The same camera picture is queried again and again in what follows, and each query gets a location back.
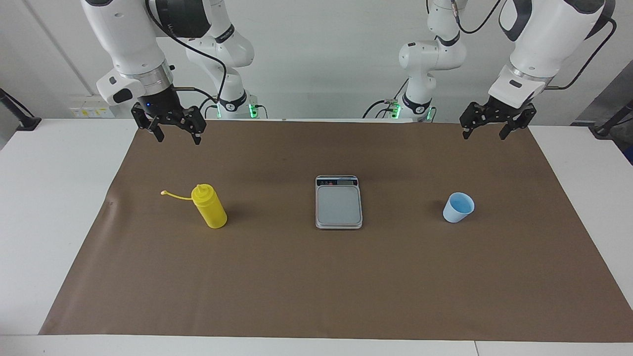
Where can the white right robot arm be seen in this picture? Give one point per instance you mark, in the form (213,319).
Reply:
(128,39)

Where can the yellow squeeze bottle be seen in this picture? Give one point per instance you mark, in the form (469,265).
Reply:
(210,207)

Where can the silver digital kitchen scale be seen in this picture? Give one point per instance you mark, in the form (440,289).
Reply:
(339,205)

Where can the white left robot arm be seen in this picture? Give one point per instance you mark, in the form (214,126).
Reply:
(544,39)

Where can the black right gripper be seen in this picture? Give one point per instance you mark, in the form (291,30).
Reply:
(163,106)

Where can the white wall socket box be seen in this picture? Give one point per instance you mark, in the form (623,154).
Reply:
(91,106)

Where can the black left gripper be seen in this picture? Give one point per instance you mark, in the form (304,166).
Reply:
(494,112)

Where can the light blue plastic cup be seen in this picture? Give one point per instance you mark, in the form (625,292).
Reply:
(456,210)

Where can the black clamp stand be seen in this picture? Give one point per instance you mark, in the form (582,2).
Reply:
(606,129)
(27,122)

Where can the brown paper table mat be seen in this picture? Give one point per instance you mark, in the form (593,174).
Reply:
(316,282)

